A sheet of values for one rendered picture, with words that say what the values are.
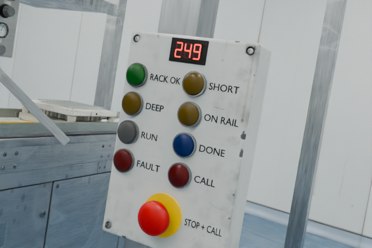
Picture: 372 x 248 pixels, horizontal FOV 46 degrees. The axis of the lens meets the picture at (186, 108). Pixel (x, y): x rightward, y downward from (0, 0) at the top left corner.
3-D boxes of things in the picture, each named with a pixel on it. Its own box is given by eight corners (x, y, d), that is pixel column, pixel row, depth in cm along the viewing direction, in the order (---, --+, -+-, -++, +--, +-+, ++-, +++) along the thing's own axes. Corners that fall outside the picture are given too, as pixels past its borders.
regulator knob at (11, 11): (4, 16, 105) (7, -1, 105) (-2, 16, 106) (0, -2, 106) (16, 20, 108) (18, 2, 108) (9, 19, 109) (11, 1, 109)
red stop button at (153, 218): (161, 242, 49) (167, 207, 48) (132, 231, 50) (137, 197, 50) (180, 233, 53) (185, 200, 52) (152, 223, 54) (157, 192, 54)
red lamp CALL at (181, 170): (185, 190, 50) (189, 166, 50) (165, 184, 51) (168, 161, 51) (189, 189, 51) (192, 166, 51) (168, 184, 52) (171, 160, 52)
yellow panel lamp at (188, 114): (195, 128, 50) (199, 104, 49) (174, 124, 51) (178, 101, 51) (199, 128, 50) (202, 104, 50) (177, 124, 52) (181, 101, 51)
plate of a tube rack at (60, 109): (72, 116, 144) (73, 110, 144) (20, 104, 155) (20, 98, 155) (117, 117, 166) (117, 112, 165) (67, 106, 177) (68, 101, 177)
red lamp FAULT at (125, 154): (128, 174, 54) (132, 152, 53) (110, 169, 55) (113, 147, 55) (132, 173, 54) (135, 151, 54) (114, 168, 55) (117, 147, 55)
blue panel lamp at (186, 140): (190, 159, 50) (194, 135, 50) (169, 154, 51) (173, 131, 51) (194, 159, 50) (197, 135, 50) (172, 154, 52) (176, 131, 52)
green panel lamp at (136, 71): (141, 87, 53) (145, 64, 53) (123, 83, 54) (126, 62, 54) (145, 87, 54) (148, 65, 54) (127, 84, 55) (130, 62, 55)
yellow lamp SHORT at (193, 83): (200, 97, 49) (204, 73, 49) (179, 93, 51) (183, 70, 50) (203, 97, 50) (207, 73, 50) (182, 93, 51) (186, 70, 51)
